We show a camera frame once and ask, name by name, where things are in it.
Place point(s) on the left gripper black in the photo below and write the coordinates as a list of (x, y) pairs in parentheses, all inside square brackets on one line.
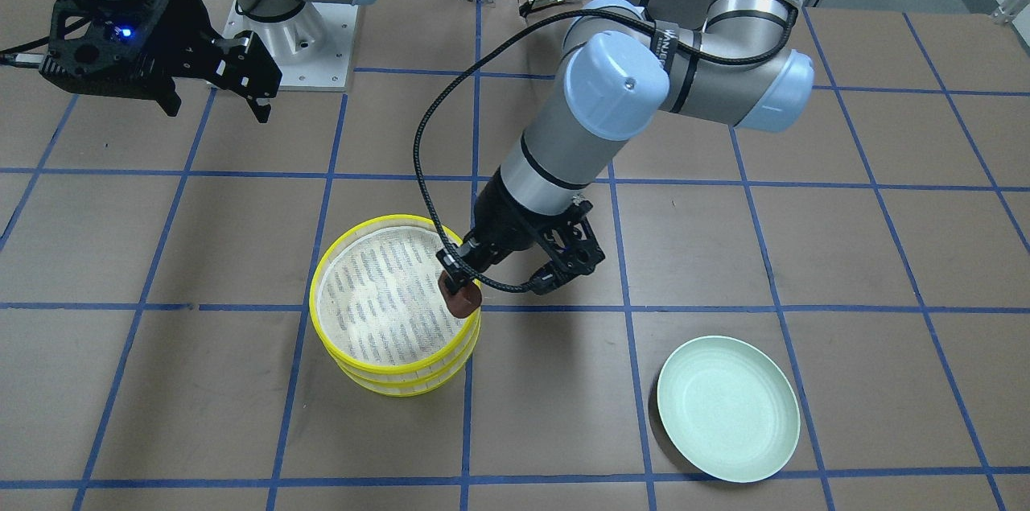
[(504, 223)]

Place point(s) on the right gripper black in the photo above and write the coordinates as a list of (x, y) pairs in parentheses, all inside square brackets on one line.
[(187, 18)]

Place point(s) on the brown steamed bun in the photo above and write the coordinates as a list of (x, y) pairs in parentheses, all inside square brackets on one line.
[(464, 301)]

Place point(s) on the yellow bamboo steamer with cloth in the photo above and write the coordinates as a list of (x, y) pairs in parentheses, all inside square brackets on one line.
[(414, 379)]

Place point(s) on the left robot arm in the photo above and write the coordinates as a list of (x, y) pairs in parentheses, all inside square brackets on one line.
[(622, 62)]

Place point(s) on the light green plate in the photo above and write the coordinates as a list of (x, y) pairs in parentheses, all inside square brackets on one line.
[(728, 409)]

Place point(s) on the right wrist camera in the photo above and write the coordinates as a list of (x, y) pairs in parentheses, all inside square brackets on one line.
[(100, 48)]

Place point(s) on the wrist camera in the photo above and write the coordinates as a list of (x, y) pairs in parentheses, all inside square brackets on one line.
[(571, 246), (100, 48)]

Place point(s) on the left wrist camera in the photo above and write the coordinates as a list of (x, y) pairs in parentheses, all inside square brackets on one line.
[(571, 246)]

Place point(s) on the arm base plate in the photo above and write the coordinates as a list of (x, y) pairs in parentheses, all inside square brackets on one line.
[(314, 50)]

